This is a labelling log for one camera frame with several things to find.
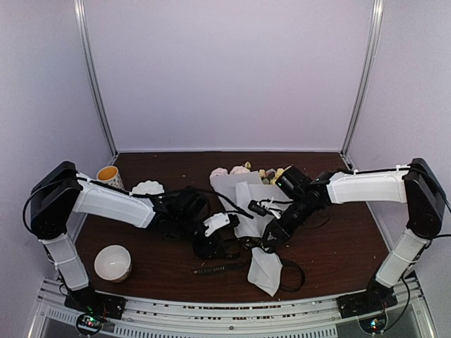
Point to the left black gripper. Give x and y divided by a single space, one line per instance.
206 250

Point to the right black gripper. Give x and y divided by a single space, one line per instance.
281 234

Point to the yellow blossom stem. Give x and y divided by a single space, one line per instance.
271 175

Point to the translucent white wrapping paper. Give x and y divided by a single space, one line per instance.
244 188

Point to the pink rose stem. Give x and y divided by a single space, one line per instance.
241 169

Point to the pink flower stem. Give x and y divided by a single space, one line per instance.
218 172

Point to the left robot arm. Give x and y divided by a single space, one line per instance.
65 191

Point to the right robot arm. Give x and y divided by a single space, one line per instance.
413 184

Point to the white scalloped bowl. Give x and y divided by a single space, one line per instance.
148 187

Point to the plain white bowl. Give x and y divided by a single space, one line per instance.
113 264

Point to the yellow patterned cup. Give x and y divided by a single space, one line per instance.
110 175

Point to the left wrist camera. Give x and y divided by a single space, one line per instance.
218 221

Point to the aluminium front rail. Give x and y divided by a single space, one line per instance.
314 317

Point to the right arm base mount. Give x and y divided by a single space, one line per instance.
362 303

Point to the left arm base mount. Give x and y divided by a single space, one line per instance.
102 305

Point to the right aluminium frame post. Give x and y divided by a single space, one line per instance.
368 64

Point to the aluminium frame post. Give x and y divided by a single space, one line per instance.
81 19
368 64

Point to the left aluminium frame post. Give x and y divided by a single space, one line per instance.
81 19

